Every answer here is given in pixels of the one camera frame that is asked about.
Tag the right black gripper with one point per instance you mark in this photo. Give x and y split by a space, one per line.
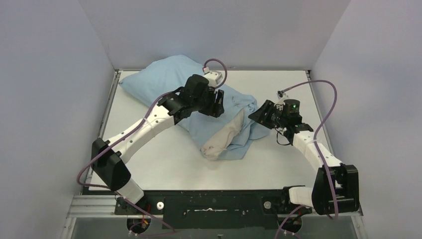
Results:
260 116

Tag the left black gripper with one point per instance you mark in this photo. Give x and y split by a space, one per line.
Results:
212 102

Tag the white pillow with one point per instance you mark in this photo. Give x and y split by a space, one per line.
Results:
226 144

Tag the green and blue pillowcase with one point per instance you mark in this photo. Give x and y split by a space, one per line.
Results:
217 119

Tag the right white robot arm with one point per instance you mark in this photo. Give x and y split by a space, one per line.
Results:
336 186

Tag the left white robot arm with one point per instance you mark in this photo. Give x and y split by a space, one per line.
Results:
111 156

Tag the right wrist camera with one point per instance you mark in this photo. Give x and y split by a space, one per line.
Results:
282 96

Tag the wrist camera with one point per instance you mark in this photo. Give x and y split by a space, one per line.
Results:
214 77
282 96

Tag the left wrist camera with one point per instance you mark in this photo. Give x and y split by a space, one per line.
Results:
214 77

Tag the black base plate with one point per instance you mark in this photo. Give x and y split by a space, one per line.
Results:
219 209

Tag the aluminium frame rail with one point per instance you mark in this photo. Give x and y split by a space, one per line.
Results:
82 204

